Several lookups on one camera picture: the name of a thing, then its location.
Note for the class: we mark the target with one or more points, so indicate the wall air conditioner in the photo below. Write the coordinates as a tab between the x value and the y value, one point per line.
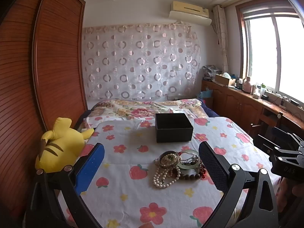
190	14

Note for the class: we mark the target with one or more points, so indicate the circle patterned sheer curtain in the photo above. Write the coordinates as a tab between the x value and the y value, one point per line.
142	61

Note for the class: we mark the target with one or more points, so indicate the floral blanket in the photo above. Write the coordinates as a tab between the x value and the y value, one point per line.
142	110

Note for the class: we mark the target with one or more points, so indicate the green capped bottle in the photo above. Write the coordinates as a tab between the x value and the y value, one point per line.
262	90

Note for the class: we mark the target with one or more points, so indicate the stack of magazines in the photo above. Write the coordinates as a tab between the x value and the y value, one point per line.
211	72

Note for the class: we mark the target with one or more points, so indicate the wooden chair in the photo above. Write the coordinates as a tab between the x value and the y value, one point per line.
280	117

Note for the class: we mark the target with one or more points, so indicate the open cardboard box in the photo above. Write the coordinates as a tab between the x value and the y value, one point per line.
223	80

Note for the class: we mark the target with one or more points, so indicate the strawberry print bedsheet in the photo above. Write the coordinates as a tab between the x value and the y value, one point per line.
133	147

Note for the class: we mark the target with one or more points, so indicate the beige window curtain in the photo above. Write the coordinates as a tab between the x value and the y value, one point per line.
221	35

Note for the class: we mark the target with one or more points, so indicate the wooden framed window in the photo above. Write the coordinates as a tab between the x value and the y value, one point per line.
261	49

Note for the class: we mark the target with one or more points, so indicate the wooden slatted wardrobe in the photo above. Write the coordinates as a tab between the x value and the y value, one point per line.
59	64

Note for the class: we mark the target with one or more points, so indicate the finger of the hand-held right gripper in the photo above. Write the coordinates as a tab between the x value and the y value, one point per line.
263	143
286	135

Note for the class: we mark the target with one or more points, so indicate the blue plastic bag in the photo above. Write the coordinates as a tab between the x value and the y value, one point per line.
206	93

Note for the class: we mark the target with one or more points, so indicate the black jewelry box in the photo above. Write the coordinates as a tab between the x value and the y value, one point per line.
174	130

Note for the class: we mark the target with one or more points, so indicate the yellow plush toy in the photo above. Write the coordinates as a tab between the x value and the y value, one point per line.
59	144

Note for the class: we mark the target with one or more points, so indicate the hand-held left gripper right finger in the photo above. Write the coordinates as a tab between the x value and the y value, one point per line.
212	168

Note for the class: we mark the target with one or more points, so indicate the pale green jade bangle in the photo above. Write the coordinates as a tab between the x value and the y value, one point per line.
182	165

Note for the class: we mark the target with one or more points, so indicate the long wooden cabinet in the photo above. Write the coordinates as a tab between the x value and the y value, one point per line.
232	102

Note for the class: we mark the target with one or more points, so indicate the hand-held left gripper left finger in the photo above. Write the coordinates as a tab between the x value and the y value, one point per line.
90	168

